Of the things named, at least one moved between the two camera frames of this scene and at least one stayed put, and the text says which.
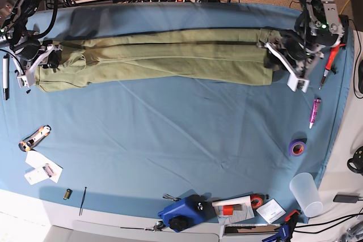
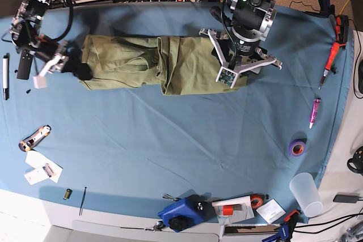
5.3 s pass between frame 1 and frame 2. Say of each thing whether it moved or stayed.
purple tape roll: stayed
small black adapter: stayed
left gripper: moved
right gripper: moved
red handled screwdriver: stayed
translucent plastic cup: stayed
